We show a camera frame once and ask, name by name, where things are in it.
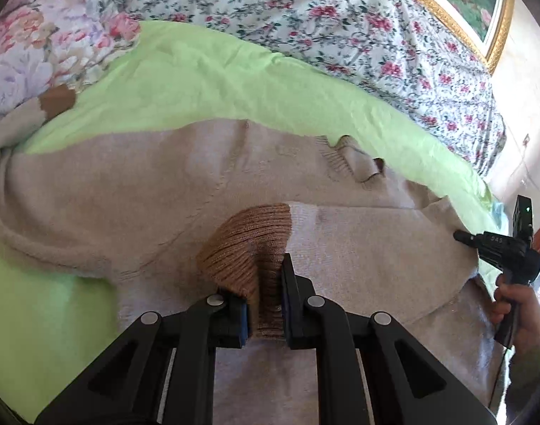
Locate beige knit sweater brown cuffs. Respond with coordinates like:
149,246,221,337
0,87,502,424

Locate person's right hand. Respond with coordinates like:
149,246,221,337
490,273,540,355

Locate light green bed sheet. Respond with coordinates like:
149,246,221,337
0,21,505,421

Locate small floral print quilt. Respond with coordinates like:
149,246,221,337
113,0,506,175

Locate large floral print pillow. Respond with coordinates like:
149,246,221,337
0,0,140,116

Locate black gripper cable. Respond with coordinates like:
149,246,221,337
486,347,511,410

